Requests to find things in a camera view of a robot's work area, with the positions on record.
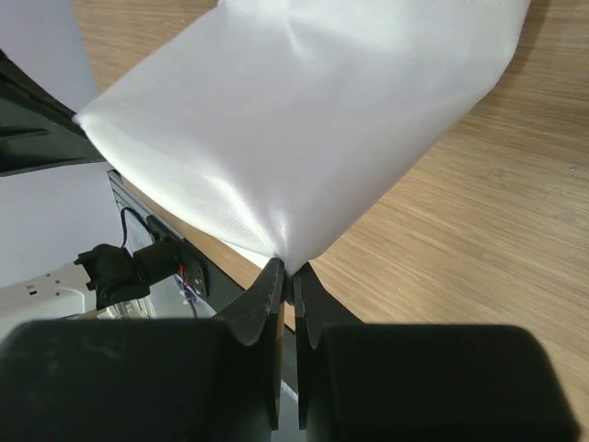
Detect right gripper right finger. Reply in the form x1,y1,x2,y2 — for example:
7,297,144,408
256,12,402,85
292,265,581,441

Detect white t shirt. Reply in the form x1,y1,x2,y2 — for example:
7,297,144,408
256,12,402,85
75,1,529,273

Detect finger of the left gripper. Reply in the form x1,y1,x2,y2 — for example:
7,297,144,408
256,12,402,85
1,53,103,176

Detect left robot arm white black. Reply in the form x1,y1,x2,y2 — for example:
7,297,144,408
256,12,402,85
1,57,178,333

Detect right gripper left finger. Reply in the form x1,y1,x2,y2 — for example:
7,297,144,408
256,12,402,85
1,259,285,441

